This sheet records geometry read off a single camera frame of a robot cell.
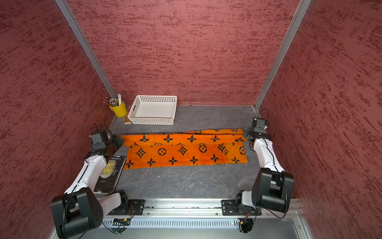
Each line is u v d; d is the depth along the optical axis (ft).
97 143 2.07
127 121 3.58
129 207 2.38
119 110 3.60
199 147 3.11
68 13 2.38
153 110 3.87
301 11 2.38
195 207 2.49
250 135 2.04
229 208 2.42
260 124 2.19
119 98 3.41
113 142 2.42
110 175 2.65
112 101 3.28
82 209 1.32
